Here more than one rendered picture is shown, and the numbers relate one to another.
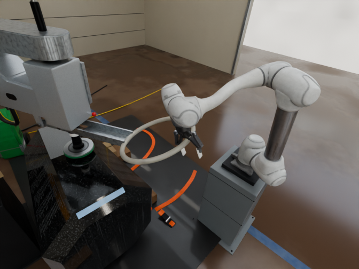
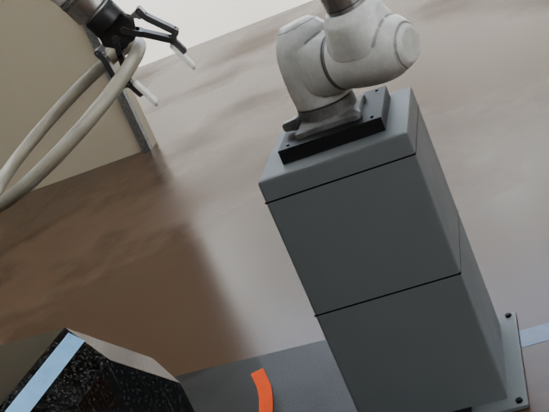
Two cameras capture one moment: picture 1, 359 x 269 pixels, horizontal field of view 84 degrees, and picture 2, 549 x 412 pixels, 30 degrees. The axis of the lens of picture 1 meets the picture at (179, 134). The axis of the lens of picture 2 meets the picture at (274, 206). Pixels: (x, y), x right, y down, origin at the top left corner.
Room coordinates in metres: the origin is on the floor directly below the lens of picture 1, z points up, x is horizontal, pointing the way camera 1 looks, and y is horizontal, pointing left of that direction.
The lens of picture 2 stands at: (-1.19, 0.61, 1.53)
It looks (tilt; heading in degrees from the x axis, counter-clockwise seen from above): 18 degrees down; 339
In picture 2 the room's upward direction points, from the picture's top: 24 degrees counter-clockwise
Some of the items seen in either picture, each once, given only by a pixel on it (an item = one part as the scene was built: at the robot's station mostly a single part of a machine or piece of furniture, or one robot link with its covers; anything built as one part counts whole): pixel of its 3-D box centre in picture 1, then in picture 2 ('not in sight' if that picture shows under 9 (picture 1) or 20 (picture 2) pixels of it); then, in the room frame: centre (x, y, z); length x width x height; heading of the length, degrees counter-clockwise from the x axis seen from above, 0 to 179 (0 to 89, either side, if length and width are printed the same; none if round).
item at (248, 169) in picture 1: (243, 159); (321, 111); (1.16, -0.53, 0.87); 0.22 x 0.18 x 0.06; 52
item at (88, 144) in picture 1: (78, 147); not in sight; (1.12, 0.77, 0.87); 0.21 x 0.21 x 0.01
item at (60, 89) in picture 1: (52, 92); not in sight; (1.14, 0.85, 1.32); 0.36 x 0.22 x 0.45; 75
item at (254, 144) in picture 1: (252, 149); (311, 60); (1.14, -0.55, 1.00); 0.18 x 0.16 x 0.22; 22
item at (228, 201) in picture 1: (232, 196); (389, 261); (1.15, -0.55, 0.40); 0.50 x 0.50 x 0.80; 52
